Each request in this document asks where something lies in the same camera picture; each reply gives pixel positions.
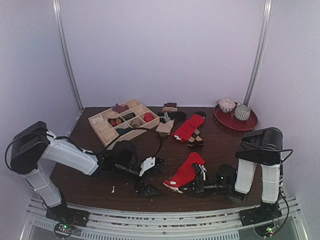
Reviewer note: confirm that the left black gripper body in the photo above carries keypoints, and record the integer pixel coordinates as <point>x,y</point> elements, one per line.
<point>121,168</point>

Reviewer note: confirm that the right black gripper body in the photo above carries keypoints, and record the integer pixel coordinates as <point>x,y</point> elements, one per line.
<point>197,184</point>

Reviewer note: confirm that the red sock with stripes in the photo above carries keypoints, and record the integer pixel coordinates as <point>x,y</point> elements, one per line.
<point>185,174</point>

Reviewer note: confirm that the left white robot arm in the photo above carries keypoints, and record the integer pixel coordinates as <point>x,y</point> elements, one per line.
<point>23,156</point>

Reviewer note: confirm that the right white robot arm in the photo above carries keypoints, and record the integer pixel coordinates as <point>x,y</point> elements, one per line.
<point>262,148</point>

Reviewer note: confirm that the teal sock in box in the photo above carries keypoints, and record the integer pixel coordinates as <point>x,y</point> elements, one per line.
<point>123,131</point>

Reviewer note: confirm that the strawberry pattern sock in box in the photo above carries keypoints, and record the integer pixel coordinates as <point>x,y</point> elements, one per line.
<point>115,121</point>

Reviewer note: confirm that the beige sock in box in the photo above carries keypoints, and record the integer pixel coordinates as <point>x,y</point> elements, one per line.
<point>136,123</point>

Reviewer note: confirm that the black striped sock in box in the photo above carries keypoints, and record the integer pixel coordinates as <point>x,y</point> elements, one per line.
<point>129,116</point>

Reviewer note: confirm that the wooden compartment box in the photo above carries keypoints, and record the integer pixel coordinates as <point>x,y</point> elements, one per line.
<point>107,134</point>

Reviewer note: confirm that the red rolled sock in box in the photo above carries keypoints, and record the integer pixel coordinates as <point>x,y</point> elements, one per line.
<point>148,117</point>

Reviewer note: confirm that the beige brown folded sock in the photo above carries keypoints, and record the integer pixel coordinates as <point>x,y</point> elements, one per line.
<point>165,129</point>

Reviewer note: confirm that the purple sock in box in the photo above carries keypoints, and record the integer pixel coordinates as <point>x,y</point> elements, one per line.
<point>119,108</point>

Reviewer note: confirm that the black white striped sock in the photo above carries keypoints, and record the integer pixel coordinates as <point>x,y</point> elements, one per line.
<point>171,116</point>

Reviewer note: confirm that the red folded sock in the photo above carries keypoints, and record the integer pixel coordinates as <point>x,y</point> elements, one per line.
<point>185,131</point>

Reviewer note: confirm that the red plate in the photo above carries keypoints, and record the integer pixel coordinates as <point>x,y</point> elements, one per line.
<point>229,120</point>

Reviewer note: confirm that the brown striped folded sock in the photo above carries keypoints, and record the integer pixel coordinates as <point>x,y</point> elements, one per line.
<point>170,107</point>

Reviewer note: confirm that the striped ceramic cup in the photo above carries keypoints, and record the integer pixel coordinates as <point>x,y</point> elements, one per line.
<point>242,112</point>

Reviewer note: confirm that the dotted white bowl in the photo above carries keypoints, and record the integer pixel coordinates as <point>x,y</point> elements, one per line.
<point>226,105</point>

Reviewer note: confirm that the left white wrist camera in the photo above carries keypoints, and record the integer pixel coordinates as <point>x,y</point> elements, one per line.
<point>146,165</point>

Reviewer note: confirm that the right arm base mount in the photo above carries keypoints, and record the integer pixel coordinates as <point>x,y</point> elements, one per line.
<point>264,220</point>

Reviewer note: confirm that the front aluminium rail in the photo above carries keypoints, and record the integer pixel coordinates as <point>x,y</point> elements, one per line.
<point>107,224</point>

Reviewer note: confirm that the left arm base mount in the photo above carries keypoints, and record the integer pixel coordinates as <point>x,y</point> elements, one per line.
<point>67,220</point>

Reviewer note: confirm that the left aluminium frame post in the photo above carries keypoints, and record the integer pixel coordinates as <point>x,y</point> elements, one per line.
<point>65,53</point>

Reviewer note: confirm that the aluminium frame post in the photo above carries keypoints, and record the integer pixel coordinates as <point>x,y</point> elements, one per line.
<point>65,53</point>
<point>260,51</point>

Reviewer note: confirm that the right aluminium frame post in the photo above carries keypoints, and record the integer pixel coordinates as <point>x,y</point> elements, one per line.
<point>260,51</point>

